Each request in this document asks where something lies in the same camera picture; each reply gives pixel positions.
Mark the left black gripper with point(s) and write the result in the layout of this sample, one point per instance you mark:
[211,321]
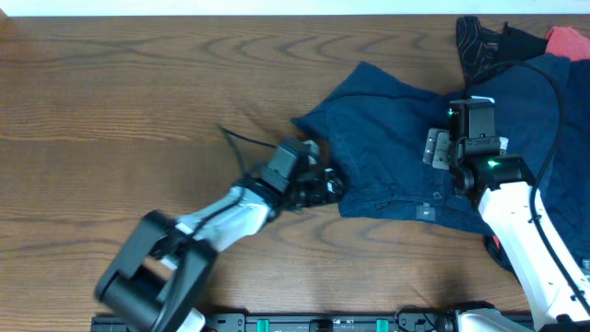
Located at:
[320,184]

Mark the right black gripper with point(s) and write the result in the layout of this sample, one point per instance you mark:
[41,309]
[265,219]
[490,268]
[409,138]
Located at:
[437,151]

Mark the navy blue shorts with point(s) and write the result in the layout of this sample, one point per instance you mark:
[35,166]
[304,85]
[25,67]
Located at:
[376,128]

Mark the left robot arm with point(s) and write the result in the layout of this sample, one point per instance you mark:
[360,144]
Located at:
[162,267]

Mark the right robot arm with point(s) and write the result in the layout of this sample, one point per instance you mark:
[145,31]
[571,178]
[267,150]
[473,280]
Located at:
[502,190]

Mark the black patterned garment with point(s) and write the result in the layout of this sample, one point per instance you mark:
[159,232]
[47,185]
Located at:
[477,47]

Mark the plain black garment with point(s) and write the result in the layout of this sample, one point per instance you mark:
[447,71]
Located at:
[518,45]

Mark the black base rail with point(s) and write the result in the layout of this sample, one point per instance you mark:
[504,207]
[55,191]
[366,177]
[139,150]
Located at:
[309,323]

